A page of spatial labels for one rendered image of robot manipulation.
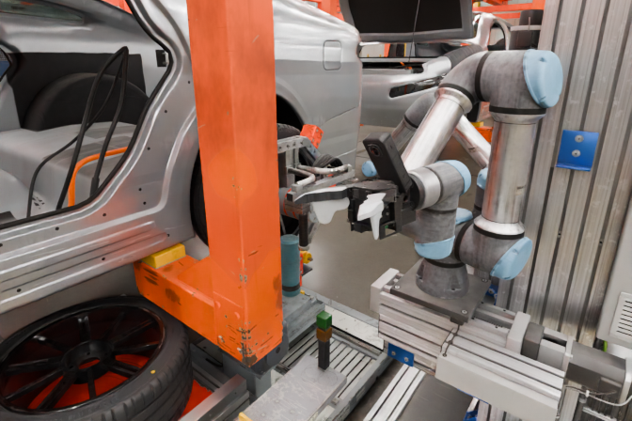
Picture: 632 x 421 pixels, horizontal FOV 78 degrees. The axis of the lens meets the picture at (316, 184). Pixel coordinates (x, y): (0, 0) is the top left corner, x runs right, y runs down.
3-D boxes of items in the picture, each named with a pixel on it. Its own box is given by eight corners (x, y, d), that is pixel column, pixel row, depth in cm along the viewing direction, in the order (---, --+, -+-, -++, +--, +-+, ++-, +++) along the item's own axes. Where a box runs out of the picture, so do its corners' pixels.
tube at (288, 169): (289, 173, 167) (289, 149, 164) (324, 181, 156) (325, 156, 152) (260, 183, 154) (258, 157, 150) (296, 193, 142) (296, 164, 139)
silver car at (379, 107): (440, 97, 845) (448, 18, 797) (536, 101, 736) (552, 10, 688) (290, 125, 473) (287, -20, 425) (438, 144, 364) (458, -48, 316)
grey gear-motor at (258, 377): (230, 342, 196) (226, 282, 185) (293, 382, 172) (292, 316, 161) (200, 364, 182) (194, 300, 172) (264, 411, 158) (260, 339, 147)
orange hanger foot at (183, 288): (172, 276, 174) (163, 204, 163) (253, 322, 143) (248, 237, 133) (136, 293, 161) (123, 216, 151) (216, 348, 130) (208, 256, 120)
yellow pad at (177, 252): (167, 246, 166) (166, 236, 165) (186, 256, 158) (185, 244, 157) (136, 258, 156) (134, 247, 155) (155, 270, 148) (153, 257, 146)
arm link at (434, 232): (416, 236, 88) (419, 190, 85) (460, 254, 80) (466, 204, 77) (392, 245, 84) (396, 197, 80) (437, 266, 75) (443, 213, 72)
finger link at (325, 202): (297, 229, 65) (352, 224, 65) (293, 194, 63) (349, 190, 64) (297, 224, 68) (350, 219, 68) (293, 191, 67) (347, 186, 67)
